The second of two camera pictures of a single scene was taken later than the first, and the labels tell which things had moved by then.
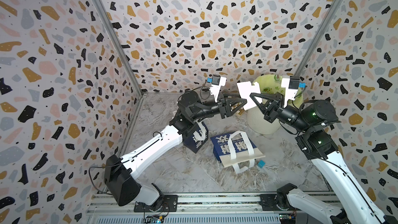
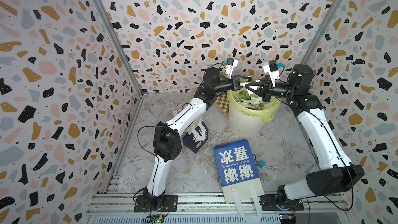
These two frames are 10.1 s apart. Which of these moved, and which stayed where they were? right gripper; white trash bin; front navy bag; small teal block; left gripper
Moved: left gripper; white trash bin; right gripper
Stayed: front navy bag; small teal block
